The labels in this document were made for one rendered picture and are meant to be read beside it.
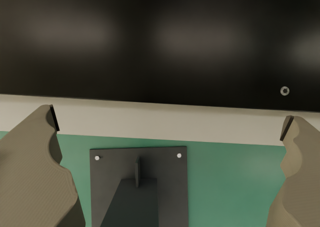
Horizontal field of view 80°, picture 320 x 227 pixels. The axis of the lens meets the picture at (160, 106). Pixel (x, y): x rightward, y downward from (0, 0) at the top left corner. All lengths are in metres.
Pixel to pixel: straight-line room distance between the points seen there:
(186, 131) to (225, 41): 0.10
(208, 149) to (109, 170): 0.50
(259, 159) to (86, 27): 1.04
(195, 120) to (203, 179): 0.85
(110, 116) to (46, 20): 0.11
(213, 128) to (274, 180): 0.99
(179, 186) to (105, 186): 0.36
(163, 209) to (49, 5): 0.99
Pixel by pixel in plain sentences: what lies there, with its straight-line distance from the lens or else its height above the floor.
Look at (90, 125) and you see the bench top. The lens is 0.23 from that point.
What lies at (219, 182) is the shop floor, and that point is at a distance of 1.09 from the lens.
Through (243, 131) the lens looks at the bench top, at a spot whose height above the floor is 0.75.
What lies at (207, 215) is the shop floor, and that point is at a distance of 1.15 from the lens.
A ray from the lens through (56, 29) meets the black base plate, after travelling 0.23.
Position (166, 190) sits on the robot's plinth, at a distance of 1.04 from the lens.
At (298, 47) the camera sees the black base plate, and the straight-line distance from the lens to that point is 0.25.
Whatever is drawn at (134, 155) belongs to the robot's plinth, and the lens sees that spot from 0.98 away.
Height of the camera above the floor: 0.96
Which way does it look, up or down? 88 degrees down
